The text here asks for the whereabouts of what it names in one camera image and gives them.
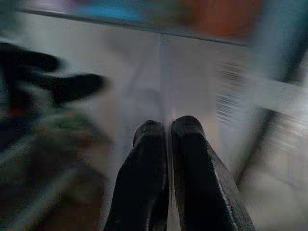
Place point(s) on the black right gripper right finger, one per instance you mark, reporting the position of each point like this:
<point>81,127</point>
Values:
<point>197,180</point>

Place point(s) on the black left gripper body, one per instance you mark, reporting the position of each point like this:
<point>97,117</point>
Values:
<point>12,79</point>

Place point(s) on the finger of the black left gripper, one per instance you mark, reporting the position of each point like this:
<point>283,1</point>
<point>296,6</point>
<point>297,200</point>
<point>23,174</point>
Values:
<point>41,61</point>
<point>72,87</point>

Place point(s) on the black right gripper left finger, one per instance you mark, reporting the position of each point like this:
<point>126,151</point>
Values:
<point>142,180</point>

